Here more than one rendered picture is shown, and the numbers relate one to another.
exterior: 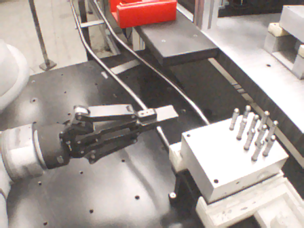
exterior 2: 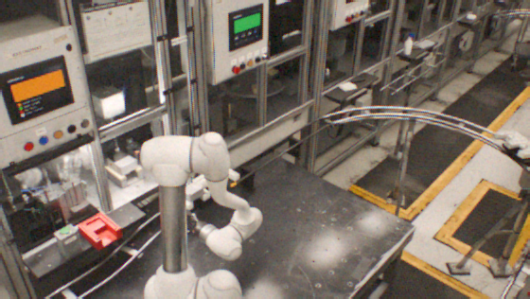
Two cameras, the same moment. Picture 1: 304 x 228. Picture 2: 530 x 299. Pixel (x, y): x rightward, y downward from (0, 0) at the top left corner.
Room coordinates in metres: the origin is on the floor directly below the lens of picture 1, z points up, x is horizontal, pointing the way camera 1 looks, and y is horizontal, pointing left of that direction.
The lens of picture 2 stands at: (0.78, 1.73, 2.42)
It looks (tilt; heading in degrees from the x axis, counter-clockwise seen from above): 34 degrees down; 241
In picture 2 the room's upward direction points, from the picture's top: 2 degrees clockwise
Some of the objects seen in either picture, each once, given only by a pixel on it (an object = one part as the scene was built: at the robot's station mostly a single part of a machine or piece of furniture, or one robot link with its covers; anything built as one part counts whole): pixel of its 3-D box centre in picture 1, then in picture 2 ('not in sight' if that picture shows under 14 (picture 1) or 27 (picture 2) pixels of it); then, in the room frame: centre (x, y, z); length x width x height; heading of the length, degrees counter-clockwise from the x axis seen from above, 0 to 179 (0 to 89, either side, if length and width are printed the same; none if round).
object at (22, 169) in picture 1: (27, 152); (208, 234); (0.24, 0.21, 0.88); 0.09 x 0.06 x 0.09; 20
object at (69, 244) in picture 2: not in sight; (67, 239); (0.83, 0.07, 0.97); 0.08 x 0.08 x 0.12; 21
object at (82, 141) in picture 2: not in sight; (50, 152); (0.81, -0.01, 1.37); 0.36 x 0.04 x 0.04; 21
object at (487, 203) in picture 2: not in sight; (493, 220); (-2.08, 0.19, 0.01); 1.00 x 0.55 x 0.01; 21
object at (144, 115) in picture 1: (142, 112); not in sight; (0.31, 0.02, 0.90); 0.05 x 0.01 x 0.03; 110
